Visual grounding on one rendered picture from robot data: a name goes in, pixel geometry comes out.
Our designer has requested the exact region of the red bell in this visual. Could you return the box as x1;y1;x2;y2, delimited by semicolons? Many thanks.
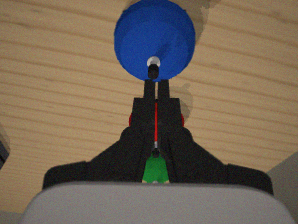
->
129;99;184;158

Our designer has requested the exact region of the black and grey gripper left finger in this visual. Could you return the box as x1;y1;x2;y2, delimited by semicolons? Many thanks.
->
42;79;155;190

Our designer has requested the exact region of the green service bell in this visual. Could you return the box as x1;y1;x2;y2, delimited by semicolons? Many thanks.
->
143;151;169;183

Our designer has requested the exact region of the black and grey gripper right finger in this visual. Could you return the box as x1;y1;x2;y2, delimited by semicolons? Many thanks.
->
157;79;274;195

